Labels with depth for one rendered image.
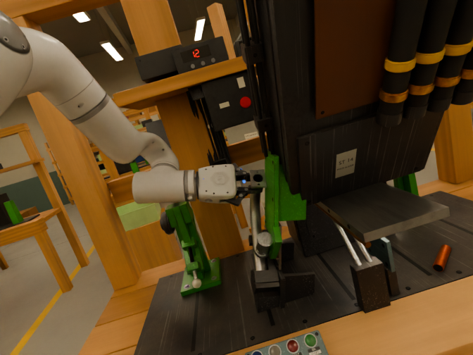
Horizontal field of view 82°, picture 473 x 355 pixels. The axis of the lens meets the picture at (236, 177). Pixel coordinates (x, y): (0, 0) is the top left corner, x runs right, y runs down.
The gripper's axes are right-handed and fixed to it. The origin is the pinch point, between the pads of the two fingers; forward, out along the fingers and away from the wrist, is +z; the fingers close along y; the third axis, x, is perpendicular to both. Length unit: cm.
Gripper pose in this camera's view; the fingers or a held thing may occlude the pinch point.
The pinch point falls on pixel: (254, 182)
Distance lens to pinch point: 74.8
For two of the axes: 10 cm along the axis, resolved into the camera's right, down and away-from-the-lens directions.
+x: -0.4, 5.5, 8.4
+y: -0.8, -8.4, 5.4
